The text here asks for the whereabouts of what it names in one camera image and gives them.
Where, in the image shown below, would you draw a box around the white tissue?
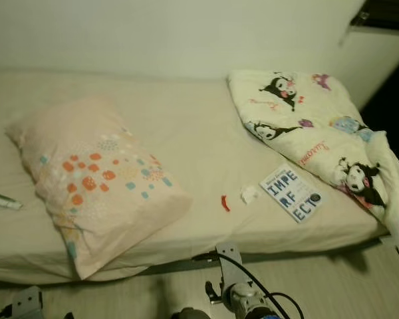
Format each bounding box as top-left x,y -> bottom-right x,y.
239,185 -> 259,204

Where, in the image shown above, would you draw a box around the white book blue letters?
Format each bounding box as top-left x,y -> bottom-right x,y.
259,163 -> 325,224

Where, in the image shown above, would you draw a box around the pink dotted pillow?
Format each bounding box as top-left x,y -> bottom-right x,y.
5,96 -> 194,281

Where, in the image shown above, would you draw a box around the white green toothpaste tube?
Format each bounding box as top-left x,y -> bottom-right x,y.
0,192 -> 23,211

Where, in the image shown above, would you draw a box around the silver right robot leg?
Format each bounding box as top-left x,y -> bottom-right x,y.
170,306 -> 212,319

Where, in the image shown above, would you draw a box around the cream sheet bed mattress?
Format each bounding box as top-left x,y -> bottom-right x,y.
0,70 -> 393,283

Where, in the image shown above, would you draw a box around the cream cartoon print blanket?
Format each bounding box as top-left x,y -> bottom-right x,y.
227,68 -> 399,248

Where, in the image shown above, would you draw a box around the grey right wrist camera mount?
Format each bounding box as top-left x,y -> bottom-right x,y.
215,243 -> 247,286

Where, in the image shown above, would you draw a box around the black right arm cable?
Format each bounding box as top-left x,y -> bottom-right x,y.
192,251 -> 305,319

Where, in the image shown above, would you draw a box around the dark window frame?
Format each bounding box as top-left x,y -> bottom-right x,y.
349,0 -> 399,33

